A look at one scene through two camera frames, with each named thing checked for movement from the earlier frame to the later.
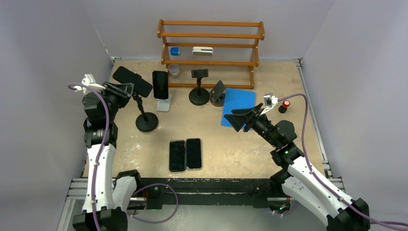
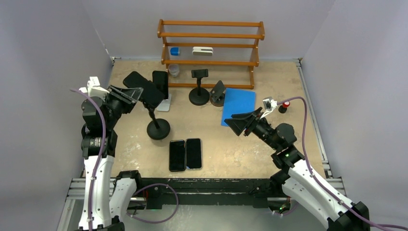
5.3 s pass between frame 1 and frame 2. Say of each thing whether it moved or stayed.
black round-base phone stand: stayed
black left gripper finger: moved
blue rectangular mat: stayed
